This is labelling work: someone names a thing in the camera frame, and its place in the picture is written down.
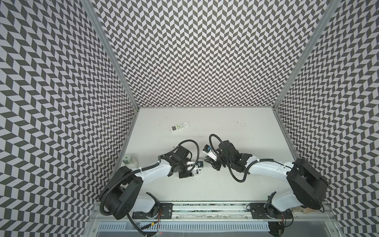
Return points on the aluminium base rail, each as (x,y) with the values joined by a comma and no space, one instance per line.
(234,210)

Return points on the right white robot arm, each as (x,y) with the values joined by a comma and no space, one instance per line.
(304,186)

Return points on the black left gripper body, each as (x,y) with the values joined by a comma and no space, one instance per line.
(183,165)

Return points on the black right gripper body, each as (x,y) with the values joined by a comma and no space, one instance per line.
(217,161)

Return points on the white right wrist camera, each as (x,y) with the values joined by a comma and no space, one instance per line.
(209,153)

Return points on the white remote with green buttons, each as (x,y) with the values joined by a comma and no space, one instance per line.
(179,127)

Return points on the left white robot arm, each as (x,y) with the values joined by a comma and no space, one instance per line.
(121,195)

